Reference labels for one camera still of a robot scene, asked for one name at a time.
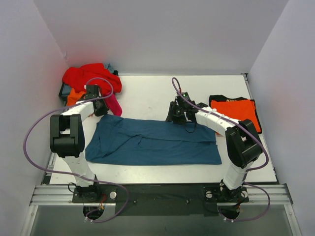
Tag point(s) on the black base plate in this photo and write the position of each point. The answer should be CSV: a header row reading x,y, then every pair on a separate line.
x,y
162,200

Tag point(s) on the red t shirt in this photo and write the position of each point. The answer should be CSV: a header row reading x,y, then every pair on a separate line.
x,y
77,77

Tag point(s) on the teal blue t shirt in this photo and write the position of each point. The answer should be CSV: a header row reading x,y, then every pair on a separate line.
x,y
135,142

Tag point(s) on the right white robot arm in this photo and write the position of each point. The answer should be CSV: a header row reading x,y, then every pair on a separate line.
x,y
242,139

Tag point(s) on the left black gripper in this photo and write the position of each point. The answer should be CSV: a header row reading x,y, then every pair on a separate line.
x,y
92,89

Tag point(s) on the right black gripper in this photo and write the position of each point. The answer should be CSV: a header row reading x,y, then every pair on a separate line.
x,y
175,108

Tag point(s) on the folded orange t shirt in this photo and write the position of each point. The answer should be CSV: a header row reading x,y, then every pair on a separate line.
x,y
238,113

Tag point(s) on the light blue t shirt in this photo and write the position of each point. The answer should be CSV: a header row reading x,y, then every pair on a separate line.
x,y
109,67

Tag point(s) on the orange crumpled t shirt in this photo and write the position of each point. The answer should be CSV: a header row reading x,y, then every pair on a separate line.
x,y
74,97

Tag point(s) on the folded black t shirt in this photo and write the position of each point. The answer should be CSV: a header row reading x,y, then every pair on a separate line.
x,y
216,98

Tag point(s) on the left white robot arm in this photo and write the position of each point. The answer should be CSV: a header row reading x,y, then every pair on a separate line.
x,y
67,137

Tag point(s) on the pink t shirt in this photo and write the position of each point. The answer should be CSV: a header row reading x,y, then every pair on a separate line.
x,y
113,105

